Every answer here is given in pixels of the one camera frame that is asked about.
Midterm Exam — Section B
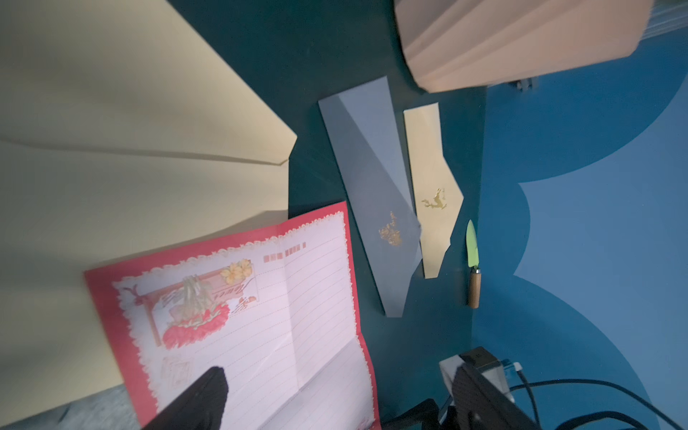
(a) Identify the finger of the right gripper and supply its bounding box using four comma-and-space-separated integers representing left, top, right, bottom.
382, 399, 441, 430

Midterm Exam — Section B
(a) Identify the peach flower pot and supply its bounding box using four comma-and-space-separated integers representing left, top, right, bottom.
394, 0, 653, 93

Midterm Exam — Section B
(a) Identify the large yellow envelope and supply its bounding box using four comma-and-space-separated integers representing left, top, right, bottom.
1, 1, 297, 425

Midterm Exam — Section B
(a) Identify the red letter paper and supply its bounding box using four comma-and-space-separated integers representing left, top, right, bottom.
84, 202, 380, 429

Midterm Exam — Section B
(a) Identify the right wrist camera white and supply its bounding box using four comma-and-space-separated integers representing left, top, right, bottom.
439, 347, 522, 405

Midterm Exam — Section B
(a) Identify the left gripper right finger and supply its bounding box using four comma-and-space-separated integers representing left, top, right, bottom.
453, 365, 539, 430

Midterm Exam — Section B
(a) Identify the small yellow envelope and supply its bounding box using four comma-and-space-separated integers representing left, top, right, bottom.
403, 103, 464, 279

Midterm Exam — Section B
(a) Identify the grey envelope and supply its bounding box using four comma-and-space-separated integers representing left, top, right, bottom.
318, 77, 421, 318

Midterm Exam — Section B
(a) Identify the green toy shovel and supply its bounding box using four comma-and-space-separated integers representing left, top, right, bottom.
465, 220, 482, 309

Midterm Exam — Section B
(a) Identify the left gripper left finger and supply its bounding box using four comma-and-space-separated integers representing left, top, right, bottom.
143, 367, 229, 430

